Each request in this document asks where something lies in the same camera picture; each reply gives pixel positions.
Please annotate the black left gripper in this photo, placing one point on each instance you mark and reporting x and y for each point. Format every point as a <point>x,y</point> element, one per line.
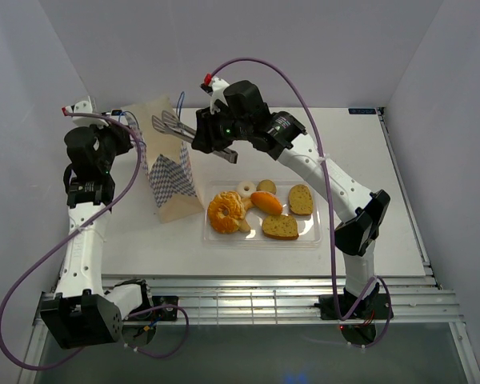
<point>121,134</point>

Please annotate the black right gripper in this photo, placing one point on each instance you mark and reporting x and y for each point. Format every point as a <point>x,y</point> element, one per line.
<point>206,140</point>

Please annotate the metal serving tongs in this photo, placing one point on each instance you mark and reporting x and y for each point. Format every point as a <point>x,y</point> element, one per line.
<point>184,130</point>

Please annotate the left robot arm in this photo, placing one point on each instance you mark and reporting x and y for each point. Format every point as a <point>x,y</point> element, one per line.
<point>81,313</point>

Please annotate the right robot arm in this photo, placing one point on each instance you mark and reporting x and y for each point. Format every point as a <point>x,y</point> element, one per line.
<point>359,209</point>

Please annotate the paper bread bag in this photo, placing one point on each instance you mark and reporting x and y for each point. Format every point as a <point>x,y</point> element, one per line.
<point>165,159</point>

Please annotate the pale bread stick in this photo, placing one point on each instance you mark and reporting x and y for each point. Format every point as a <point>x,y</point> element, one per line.
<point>244,226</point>

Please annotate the orange oval bread roll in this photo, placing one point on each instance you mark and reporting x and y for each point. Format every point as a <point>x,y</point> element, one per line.
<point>267,202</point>

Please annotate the small white donut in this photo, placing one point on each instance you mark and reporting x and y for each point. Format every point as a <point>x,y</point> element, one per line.
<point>246,188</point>

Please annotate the round tan bun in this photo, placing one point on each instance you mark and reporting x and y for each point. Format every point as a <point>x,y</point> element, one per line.
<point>267,186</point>

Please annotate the clear plastic tray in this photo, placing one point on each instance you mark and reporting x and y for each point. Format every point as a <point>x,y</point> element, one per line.
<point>309,227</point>

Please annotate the upper heart toast slice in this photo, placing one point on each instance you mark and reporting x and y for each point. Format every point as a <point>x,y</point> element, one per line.
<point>300,200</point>

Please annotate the heart toast slice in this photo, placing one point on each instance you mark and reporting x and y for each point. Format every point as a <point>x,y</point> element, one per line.
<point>280,227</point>
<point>300,200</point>

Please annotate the lower heart toast slice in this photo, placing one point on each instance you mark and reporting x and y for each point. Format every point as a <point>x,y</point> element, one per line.
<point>280,227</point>

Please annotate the right black label sticker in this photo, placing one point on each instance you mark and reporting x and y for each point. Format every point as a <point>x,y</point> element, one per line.
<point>362,111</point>

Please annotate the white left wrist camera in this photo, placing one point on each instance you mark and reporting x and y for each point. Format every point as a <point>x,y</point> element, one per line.
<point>87,105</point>

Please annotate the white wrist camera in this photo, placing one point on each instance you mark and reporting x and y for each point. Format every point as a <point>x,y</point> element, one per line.
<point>87,105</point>
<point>214,86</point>

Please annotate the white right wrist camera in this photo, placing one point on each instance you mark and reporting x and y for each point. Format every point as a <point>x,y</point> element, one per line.
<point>214,86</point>

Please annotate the large orange ring bread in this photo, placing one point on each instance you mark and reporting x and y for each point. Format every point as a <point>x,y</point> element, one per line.
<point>226,212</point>

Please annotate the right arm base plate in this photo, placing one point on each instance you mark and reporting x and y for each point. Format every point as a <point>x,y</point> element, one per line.
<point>377,308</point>

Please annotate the aluminium frame rail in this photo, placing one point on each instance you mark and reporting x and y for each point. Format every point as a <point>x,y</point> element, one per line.
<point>230,285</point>

